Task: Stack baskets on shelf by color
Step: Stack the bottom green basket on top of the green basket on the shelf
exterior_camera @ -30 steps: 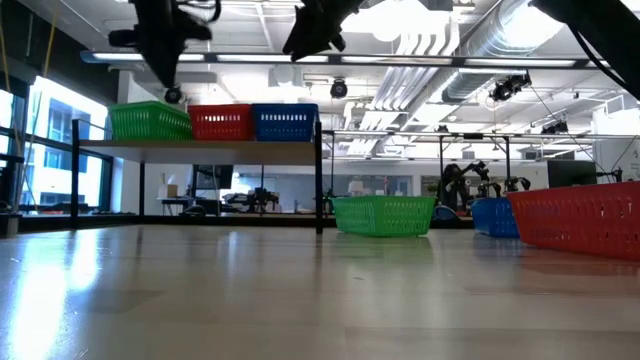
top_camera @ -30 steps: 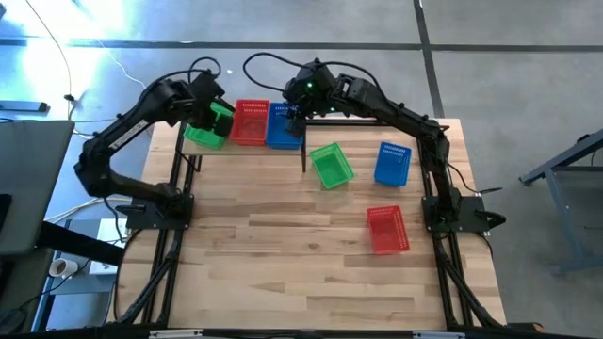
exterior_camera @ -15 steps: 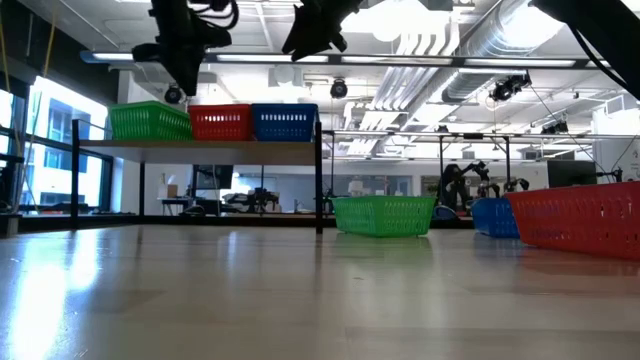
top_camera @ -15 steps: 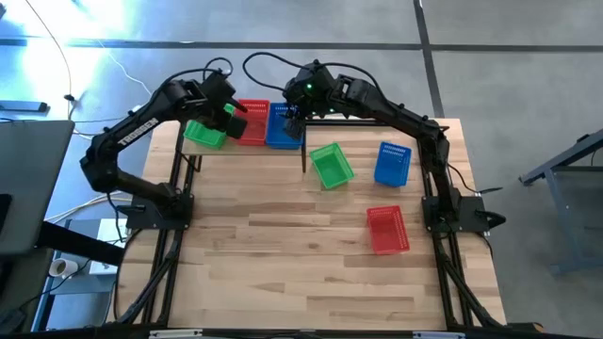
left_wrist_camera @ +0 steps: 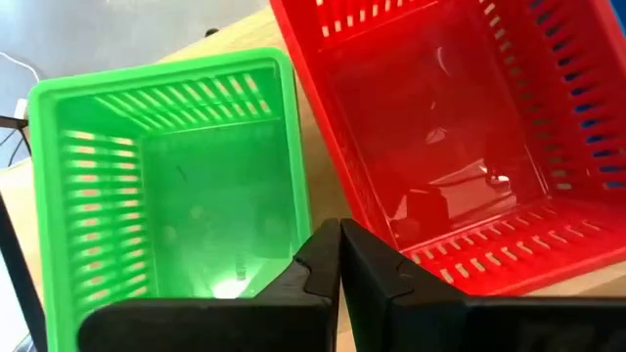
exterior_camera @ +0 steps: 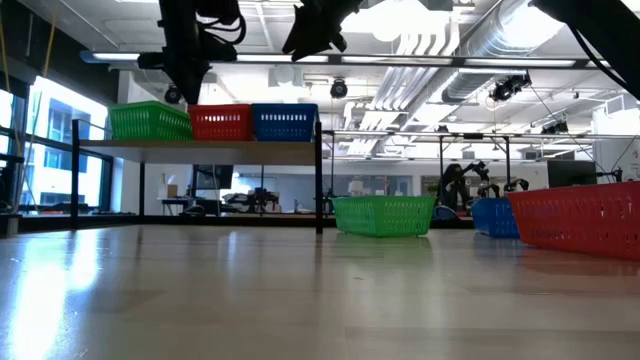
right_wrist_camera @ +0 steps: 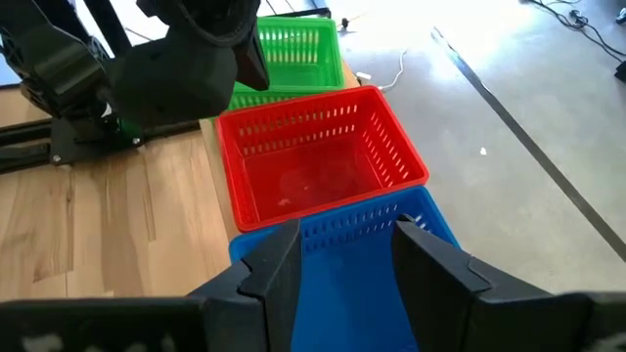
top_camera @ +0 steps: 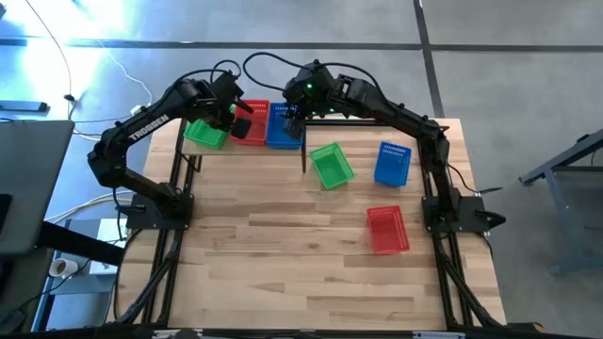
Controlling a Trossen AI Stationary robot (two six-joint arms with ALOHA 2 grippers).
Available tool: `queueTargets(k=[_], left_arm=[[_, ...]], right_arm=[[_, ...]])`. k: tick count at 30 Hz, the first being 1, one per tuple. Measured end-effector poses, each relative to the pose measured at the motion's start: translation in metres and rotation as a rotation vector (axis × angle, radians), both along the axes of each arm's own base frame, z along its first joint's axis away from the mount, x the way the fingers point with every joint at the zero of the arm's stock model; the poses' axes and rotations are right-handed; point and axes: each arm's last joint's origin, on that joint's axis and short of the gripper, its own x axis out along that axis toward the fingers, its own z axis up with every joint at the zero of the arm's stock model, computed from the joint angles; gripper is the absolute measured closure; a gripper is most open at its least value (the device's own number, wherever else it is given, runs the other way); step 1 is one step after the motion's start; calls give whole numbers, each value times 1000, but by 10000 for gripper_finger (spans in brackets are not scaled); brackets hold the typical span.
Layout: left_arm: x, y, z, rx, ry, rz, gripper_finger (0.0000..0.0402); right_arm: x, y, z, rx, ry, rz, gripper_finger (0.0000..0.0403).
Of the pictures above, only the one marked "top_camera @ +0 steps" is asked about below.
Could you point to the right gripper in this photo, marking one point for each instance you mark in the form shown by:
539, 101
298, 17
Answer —
301, 108

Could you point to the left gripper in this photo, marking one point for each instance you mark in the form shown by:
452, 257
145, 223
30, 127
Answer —
221, 110

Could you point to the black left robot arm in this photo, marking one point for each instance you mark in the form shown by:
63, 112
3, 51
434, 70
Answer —
146, 128

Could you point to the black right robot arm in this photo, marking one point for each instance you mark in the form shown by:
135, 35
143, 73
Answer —
391, 113

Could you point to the wooden shelf with black legs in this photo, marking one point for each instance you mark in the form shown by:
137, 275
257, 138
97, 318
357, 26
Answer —
245, 150

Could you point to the white box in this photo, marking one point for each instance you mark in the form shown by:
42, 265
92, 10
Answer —
109, 230

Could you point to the black flat power strip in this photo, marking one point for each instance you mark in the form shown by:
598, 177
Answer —
23, 106

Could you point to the dark grey monitor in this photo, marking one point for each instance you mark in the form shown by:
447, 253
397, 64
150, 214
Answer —
33, 188

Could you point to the white paper cup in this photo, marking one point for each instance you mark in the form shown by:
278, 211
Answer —
63, 267

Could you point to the blue grey metal cart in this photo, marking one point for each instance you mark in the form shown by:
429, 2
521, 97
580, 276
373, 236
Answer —
575, 216

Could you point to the black aluminium table frame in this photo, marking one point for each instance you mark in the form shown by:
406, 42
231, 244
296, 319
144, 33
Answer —
363, 123

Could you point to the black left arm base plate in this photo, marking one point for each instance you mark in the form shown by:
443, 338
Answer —
141, 219

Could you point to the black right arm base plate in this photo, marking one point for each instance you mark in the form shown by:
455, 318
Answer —
471, 212

